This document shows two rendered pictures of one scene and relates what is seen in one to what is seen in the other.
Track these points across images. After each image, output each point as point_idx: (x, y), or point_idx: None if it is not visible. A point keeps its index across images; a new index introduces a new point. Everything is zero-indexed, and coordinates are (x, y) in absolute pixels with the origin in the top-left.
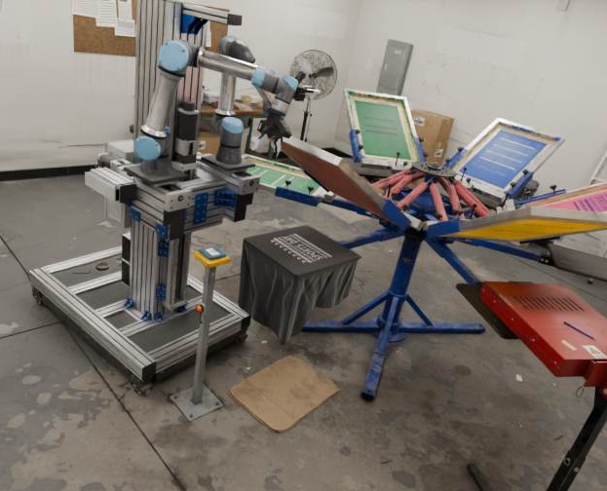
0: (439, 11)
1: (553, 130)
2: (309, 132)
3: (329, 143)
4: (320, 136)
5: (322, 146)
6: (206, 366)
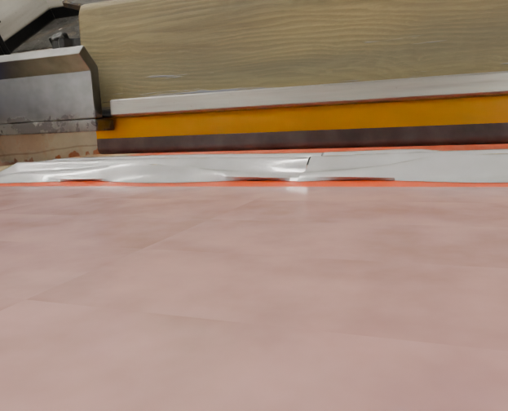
0: None
1: None
2: None
3: (41, 4)
4: (18, 2)
5: (33, 15)
6: None
